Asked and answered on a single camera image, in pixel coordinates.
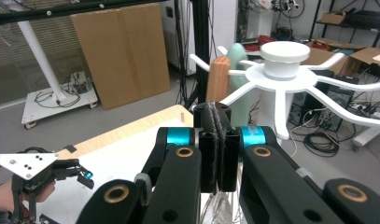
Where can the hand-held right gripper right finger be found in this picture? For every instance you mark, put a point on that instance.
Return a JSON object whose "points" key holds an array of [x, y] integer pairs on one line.
{"points": [[229, 161]]}

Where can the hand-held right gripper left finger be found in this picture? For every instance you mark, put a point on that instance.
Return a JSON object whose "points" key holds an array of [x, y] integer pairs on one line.
{"points": [[208, 155]]}

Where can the white utensil stand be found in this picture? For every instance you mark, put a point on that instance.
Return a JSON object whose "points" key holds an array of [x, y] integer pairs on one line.
{"points": [[284, 53]]}

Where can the white foam mat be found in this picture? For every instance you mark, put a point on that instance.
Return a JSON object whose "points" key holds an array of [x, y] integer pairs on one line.
{"points": [[116, 161]]}

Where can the white wheeled pole stand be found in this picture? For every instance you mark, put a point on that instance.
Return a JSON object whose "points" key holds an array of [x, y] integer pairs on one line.
{"points": [[60, 102]]}

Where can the black computer tower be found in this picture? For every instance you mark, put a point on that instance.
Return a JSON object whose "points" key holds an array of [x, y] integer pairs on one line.
{"points": [[340, 96], [313, 112]]}

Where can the brown cardboard sheet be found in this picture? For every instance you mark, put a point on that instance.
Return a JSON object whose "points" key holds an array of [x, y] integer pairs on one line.
{"points": [[122, 56]]}

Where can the white floor stand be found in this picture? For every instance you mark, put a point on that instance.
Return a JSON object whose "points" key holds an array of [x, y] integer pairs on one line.
{"points": [[368, 135]]}

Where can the black bar with white knobs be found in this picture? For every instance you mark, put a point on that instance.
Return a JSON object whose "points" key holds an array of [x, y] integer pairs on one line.
{"points": [[69, 9]]}

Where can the black metal shelf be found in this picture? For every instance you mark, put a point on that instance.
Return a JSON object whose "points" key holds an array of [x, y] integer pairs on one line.
{"points": [[365, 18]]}

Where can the black metal frame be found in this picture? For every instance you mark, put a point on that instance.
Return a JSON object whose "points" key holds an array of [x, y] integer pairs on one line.
{"points": [[200, 46]]}

